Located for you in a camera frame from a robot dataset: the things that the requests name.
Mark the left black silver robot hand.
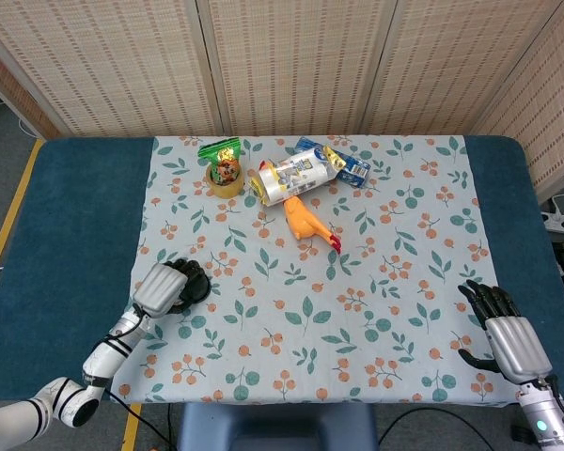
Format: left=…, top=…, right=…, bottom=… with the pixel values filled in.
left=130, top=257, right=212, bottom=319

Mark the green snack packet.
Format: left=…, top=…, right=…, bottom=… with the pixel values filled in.
left=196, top=137, right=243, bottom=185

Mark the teal table cover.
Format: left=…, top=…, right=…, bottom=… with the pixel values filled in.
left=0, top=134, right=564, bottom=405

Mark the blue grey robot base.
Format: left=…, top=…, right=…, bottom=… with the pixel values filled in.
left=177, top=402, right=378, bottom=451

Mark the black floor cable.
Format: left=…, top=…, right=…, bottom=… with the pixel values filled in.
left=378, top=406, right=499, bottom=451

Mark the blue white drink carton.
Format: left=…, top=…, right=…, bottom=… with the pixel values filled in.
left=294, top=136, right=371, bottom=188

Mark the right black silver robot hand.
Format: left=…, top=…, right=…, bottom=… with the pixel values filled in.
left=457, top=279, right=554, bottom=382

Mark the clear yellowish tape roll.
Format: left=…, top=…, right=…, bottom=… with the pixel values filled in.
left=205, top=163, right=245, bottom=199

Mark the bamboo folding screen panel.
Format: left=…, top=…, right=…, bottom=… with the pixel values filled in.
left=472, top=0, right=564, bottom=206
left=206, top=0, right=399, bottom=136
left=0, top=0, right=217, bottom=138
left=361, top=0, right=564, bottom=137
left=0, top=37, right=60, bottom=140

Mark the floral print tablecloth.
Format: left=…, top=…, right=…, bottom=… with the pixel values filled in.
left=108, top=134, right=527, bottom=408

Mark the yellow rubber chicken toy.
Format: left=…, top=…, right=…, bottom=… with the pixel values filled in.
left=258, top=160, right=344, bottom=256

